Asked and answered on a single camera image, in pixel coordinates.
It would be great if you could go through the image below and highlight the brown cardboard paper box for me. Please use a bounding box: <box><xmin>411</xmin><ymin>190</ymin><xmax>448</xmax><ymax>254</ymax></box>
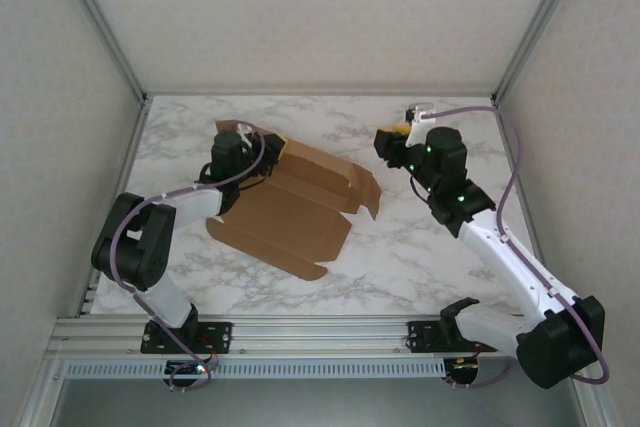
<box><xmin>205</xmin><ymin>118</ymin><xmax>384</xmax><ymax>282</ymax></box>

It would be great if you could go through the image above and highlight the aluminium table side rail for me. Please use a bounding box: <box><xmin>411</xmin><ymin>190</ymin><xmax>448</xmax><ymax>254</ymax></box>
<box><xmin>74</xmin><ymin>94</ymin><xmax>151</xmax><ymax>321</ymax></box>
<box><xmin>492</xmin><ymin>94</ymin><xmax>544</xmax><ymax>258</ymax></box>

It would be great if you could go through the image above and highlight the aluminium frame post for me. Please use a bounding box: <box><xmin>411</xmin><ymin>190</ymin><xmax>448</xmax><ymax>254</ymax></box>
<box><xmin>492</xmin><ymin>0</ymin><xmax>594</xmax><ymax>104</ymax></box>
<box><xmin>49</xmin><ymin>0</ymin><xmax>149</xmax><ymax>104</ymax></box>

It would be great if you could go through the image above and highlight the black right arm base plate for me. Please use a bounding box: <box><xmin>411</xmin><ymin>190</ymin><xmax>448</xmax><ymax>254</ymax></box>
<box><xmin>407</xmin><ymin>319</ymin><xmax>481</xmax><ymax>353</ymax></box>

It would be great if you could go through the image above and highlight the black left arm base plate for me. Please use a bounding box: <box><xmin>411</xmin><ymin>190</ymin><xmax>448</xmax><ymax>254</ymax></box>
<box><xmin>140</xmin><ymin>320</ymin><xmax>235</xmax><ymax>354</ymax></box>

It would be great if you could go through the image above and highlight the aluminium mounting rail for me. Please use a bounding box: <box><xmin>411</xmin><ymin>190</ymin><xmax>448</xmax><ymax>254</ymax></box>
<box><xmin>47</xmin><ymin>315</ymin><xmax>524</xmax><ymax>359</ymax></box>

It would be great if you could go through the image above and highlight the grey slotted cable duct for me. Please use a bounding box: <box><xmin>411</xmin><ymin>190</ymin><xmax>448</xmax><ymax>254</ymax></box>
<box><xmin>64</xmin><ymin>359</ymin><xmax>447</xmax><ymax>379</ymax></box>

